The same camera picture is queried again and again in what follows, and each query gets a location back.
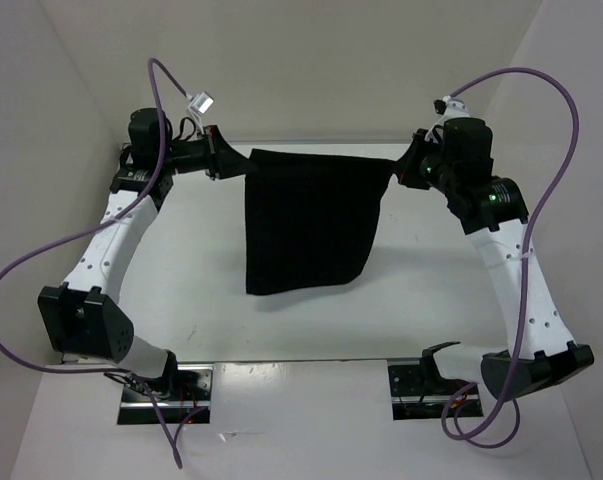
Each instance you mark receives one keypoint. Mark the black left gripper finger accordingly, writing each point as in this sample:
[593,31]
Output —
[224,158]
[217,174]

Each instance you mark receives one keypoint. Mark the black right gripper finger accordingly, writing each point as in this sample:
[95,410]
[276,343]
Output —
[408,159]
[402,176]

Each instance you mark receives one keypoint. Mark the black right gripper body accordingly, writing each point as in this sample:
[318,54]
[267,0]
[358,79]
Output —
[429,168]

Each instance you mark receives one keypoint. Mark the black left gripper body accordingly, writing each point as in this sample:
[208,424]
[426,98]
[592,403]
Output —
[191,156]

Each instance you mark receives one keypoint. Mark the black skirt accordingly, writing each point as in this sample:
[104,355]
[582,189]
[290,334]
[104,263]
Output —
[310,219]

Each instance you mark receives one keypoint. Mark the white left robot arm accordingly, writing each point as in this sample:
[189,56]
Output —
[82,315]

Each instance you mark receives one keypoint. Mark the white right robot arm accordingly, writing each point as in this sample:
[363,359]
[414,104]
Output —
[454,158]

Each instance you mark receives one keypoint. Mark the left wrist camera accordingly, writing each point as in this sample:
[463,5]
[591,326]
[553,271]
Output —
[200,103]

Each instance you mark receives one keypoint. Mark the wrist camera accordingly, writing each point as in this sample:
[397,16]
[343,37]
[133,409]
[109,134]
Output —
[200,103]
[450,108]

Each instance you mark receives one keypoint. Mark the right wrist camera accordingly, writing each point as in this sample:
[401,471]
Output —
[450,108]

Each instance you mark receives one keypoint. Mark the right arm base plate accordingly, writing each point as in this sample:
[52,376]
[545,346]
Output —
[415,398]

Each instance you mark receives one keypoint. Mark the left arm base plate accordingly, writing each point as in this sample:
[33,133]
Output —
[190,401]

